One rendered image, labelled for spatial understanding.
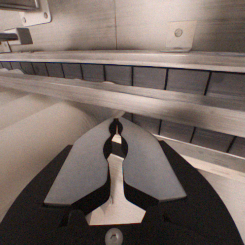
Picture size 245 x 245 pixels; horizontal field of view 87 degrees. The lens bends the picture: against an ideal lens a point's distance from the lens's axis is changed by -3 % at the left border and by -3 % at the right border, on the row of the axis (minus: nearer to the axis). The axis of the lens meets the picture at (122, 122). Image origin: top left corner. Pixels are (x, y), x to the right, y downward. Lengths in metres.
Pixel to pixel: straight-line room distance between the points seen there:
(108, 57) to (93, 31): 0.08
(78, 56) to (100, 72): 0.04
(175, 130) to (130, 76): 0.08
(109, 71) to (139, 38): 0.06
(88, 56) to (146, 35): 0.08
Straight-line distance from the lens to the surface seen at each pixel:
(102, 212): 0.38
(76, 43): 0.27
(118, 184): 0.32
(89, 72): 0.20
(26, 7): 0.32
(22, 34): 0.27
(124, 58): 0.17
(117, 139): 0.17
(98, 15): 0.24
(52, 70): 0.25
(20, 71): 0.32
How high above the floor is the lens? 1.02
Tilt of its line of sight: 48 degrees down
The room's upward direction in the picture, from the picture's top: 136 degrees counter-clockwise
